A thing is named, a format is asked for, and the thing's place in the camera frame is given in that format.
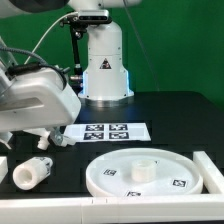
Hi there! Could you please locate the white fence rail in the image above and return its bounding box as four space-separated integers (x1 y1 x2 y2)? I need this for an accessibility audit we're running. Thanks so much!
0 156 8 183
0 194 224 224
193 151 224 195

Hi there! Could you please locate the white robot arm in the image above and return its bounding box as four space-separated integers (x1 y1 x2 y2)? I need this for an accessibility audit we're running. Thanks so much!
0 0 141 150

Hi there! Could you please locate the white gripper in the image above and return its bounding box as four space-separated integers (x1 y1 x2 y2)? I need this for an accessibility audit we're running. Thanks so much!
0 68 81 150

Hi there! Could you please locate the white cross-shaped table base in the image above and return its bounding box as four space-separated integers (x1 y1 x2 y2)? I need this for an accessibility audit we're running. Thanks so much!
23 128 77 151

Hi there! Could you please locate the black camera on stand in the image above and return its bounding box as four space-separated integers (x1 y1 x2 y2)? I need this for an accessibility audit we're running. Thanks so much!
59 9 112 81

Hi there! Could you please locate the white front fence rail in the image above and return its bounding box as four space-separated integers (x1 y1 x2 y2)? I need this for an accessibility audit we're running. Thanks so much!
0 194 224 224

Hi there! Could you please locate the grey camera cable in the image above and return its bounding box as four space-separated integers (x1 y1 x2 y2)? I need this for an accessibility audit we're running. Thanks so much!
23 12 79 68

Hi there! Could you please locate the white left fence rail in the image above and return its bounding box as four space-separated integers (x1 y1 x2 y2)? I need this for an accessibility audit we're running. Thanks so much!
0 156 8 183

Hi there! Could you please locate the white marker sheet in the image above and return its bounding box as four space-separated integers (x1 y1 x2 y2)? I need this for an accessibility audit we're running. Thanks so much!
64 123 151 142

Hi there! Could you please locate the white round table top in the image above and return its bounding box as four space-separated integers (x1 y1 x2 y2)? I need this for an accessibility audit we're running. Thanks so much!
86 148 203 197

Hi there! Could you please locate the white right fence rail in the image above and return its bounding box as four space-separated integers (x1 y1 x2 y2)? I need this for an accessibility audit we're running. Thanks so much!
193 151 224 195

